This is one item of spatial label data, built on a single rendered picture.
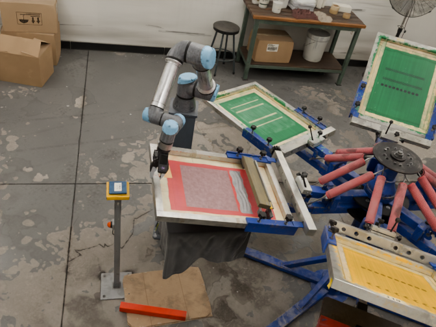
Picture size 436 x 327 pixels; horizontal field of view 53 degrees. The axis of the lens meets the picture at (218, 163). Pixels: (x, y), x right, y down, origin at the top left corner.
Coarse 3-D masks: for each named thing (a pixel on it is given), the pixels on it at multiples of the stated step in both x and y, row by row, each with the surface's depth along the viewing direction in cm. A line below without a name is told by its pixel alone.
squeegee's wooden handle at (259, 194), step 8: (248, 160) 265; (248, 168) 258; (248, 176) 254; (256, 176) 255; (256, 184) 249; (256, 192) 243; (264, 192) 247; (256, 200) 240; (264, 200) 240; (264, 208) 240
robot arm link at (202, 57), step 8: (192, 48) 230; (200, 48) 230; (208, 48) 231; (184, 56) 232; (192, 56) 231; (200, 56) 230; (208, 56) 230; (192, 64) 236; (200, 64) 233; (208, 64) 232; (200, 72) 241; (208, 72) 247; (200, 80) 255; (208, 80) 255; (200, 88) 266; (208, 88) 264; (216, 88) 270; (200, 96) 273; (208, 96) 270; (216, 96) 277
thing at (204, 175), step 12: (180, 168) 256; (192, 168) 259; (204, 168) 263; (216, 168) 267; (228, 168) 271; (168, 180) 244; (180, 180) 247; (192, 180) 251; (204, 180) 254; (216, 180) 257; (228, 180) 261; (252, 192) 260
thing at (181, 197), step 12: (180, 192) 240; (192, 192) 243; (204, 192) 246; (216, 192) 249; (228, 192) 253; (180, 204) 232; (192, 204) 235; (204, 204) 238; (216, 204) 241; (228, 204) 244; (252, 204) 251; (252, 216) 243
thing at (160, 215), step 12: (192, 156) 267; (204, 156) 269; (216, 156) 270; (156, 168) 244; (264, 168) 282; (156, 180) 236; (276, 180) 270; (156, 192) 229; (276, 192) 262; (156, 204) 222; (156, 216) 216; (168, 216) 218; (180, 216) 221; (192, 216) 223; (204, 216) 226; (216, 216) 229
